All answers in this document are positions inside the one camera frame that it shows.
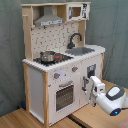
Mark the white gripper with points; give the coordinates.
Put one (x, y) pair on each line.
(96, 89)

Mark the white oven door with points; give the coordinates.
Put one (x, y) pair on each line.
(63, 97)

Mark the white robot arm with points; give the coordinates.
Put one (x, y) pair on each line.
(112, 102)

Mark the wooden toy kitchen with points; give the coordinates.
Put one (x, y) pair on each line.
(39, 78)

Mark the right stove knob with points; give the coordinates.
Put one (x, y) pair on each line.
(74, 69)

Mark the stove knob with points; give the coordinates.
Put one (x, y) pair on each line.
(74, 69)
(56, 75)

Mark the left stove knob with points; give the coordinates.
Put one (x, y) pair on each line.
(56, 75)

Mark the grey toy sink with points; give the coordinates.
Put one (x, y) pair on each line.
(79, 51)

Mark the black toy faucet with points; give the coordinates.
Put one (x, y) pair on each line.
(71, 43)

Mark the black toy stovetop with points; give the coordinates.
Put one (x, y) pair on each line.
(58, 59)

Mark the silver toy pot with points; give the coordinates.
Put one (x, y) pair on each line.
(47, 56)

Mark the toy microwave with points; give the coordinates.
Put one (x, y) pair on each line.
(77, 11)

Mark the grey range hood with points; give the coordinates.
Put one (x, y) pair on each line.
(48, 18)

